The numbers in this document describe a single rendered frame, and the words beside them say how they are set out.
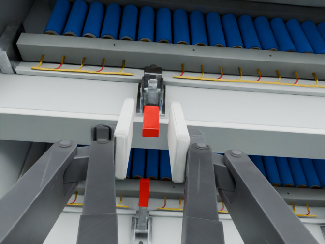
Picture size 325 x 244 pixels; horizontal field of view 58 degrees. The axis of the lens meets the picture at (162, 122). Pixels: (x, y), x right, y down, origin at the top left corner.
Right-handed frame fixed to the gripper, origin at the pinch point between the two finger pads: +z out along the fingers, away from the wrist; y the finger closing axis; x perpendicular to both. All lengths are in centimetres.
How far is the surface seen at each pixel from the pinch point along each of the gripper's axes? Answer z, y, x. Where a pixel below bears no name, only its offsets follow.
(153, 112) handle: 3.1, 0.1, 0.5
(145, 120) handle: 1.8, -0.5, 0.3
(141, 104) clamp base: 6.8, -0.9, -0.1
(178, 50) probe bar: 12.4, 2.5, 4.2
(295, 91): 10.9, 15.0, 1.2
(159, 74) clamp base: 8.8, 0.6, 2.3
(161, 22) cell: 17.3, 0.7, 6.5
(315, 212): 16.0, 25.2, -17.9
